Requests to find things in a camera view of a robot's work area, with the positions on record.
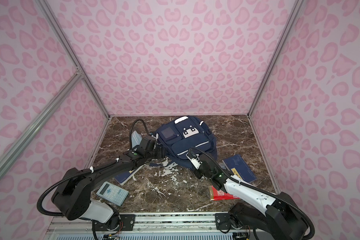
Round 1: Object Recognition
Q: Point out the grey calculator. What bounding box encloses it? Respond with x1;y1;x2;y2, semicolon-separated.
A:
96;182;129;207

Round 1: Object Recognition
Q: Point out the aluminium diagonal frame bar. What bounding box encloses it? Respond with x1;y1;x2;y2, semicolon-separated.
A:
0;71;82;181

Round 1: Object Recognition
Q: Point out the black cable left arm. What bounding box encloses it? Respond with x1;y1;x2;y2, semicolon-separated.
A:
36;118;151;217

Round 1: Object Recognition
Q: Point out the teal water bottle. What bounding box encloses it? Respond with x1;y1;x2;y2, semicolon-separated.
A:
131;131;143;149

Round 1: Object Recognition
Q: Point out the navy blue student backpack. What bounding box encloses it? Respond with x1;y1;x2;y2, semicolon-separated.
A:
154;116;218;170

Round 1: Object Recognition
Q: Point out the clear plastic pen case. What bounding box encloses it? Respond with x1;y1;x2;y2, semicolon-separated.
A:
219;163;227;173

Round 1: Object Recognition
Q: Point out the red card box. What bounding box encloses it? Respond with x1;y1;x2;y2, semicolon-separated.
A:
209;186;239;201

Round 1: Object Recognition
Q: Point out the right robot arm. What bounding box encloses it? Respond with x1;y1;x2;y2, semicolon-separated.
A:
189;153;315;240

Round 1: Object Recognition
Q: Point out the navy blue notebook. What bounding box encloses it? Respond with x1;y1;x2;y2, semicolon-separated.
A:
115;166;143;186

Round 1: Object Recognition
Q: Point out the navy blue book yellow label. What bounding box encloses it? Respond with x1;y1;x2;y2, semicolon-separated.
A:
223;155;257;183

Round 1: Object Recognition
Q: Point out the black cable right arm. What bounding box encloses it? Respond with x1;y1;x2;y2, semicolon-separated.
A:
187;146;316;240

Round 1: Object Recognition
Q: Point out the aluminium frame corner post right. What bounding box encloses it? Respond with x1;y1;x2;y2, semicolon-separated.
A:
247;0;306;119

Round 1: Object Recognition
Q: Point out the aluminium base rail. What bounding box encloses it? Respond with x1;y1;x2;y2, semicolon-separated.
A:
43;211;289;240

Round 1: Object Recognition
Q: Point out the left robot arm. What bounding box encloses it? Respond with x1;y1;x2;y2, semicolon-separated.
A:
52;136;166;230

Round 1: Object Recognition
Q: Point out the aluminium frame corner post left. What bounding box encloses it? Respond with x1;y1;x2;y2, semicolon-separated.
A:
35;0;111;120

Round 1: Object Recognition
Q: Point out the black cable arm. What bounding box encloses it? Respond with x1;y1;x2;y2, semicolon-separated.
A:
36;118;151;217
187;146;316;240

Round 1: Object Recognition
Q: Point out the aluminium frame corner post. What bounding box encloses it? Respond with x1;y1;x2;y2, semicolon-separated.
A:
35;0;111;120
247;0;306;119

